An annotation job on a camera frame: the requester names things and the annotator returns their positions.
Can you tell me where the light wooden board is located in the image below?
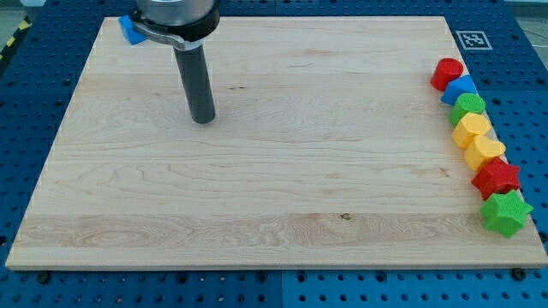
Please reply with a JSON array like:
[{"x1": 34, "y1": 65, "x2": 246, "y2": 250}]
[{"x1": 6, "y1": 16, "x2": 547, "y2": 271}]

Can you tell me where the blue cube block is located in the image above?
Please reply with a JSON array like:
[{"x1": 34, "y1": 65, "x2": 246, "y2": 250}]
[{"x1": 118, "y1": 15, "x2": 146, "y2": 45}]

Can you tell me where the black board stop bolt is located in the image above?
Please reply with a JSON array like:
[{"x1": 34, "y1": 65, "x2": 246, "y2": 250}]
[
  {"x1": 511, "y1": 268, "x2": 527, "y2": 281},
  {"x1": 36, "y1": 271, "x2": 51, "y2": 284}
]

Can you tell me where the yellow hexagon block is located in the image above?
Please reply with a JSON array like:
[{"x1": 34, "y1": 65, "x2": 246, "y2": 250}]
[{"x1": 451, "y1": 113, "x2": 491, "y2": 149}]

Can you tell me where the white fiducial marker tag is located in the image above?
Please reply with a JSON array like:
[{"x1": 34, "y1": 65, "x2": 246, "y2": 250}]
[{"x1": 456, "y1": 30, "x2": 492, "y2": 50}]

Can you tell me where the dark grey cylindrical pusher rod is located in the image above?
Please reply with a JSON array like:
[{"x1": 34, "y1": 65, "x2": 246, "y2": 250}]
[{"x1": 174, "y1": 45, "x2": 216, "y2": 124}]

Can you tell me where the red cylinder block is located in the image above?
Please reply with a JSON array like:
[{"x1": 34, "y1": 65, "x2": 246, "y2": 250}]
[{"x1": 430, "y1": 57, "x2": 464, "y2": 91}]

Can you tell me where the yellow crescent block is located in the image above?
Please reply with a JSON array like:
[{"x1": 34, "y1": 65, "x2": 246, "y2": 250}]
[{"x1": 464, "y1": 135, "x2": 506, "y2": 171}]

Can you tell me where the black board stop bolt left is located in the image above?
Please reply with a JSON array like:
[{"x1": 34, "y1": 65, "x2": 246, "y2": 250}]
[{"x1": 36, "y1": 271, "x2": 51, "y2": 284}]

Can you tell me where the green star block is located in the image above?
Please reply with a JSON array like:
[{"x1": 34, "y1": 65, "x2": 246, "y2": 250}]
[{"x1": 480, "y1": 190, "x2": 533, "y2": 238}]

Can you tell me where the red star block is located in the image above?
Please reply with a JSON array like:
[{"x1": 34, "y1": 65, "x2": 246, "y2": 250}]
[{"x1": 471, "y1": 157, "x2": 521, "y2": 200}]

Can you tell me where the black board stop bolt right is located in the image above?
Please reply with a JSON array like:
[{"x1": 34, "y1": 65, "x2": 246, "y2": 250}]
[{"x1": 511, "y1": 268, "x2": 527, "y2": 281}]

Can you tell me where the blue triangular block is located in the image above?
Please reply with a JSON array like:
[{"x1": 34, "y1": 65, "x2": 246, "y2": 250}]
[{"x1": 441, "y1": 74, "x2": 478, "y2": 105}]

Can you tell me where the green cylinder block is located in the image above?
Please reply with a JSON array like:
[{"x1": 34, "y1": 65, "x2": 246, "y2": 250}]
[{"x1": 450, "y1": 93, "x2": 486, "y2": 126}]

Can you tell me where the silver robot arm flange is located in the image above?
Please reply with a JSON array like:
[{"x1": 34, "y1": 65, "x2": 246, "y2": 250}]
[{"x1": 129, "y1": 0, "x2": 220, "y2": 51}]

